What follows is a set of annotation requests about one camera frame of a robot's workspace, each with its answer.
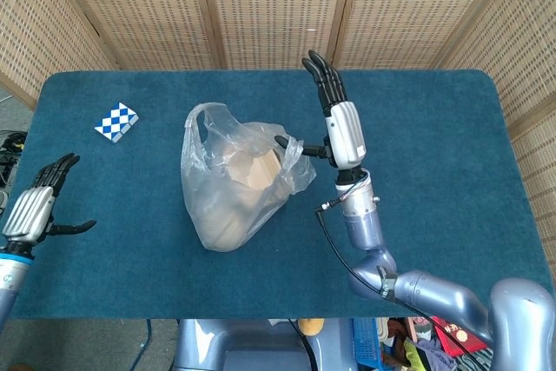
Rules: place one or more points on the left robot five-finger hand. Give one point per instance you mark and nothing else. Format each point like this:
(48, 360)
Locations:
(30, 210)

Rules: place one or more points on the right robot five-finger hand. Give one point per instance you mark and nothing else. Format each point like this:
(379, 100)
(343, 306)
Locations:
(345, 134)

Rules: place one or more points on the beige paper tray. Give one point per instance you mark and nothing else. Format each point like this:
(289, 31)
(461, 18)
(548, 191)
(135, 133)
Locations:
(256, 171)

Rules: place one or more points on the clear plastic bag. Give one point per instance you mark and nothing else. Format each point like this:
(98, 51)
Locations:
(213, 197)

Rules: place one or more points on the beige round paper bowl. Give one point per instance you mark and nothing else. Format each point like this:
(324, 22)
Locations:
(221, 232)

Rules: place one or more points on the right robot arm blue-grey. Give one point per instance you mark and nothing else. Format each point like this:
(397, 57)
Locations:
(365, 223)

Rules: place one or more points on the blue carpet table mat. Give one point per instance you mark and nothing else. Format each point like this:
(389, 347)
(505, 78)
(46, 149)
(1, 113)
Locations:
(130, 266)

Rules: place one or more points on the blue white snake puzzle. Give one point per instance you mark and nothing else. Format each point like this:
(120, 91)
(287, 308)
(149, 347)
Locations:
(116, 123)

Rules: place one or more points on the woven rattan folding screen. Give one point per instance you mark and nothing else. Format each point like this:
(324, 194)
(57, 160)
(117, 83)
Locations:
(260, 10)

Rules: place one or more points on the yellow round object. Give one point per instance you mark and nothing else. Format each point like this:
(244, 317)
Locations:
(310, 326)

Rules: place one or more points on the blue plastic basket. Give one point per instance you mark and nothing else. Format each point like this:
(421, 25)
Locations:
(367, 340)

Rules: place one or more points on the pile of coloured cloths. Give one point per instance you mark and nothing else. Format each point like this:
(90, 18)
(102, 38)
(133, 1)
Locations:
(421, 351)

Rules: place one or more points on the red box gold emblem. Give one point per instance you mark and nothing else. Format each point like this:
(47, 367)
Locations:
(456, 336)

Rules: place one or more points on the blue-grey robot torso base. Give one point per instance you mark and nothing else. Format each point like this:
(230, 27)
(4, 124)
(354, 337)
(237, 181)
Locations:
(243, 345)

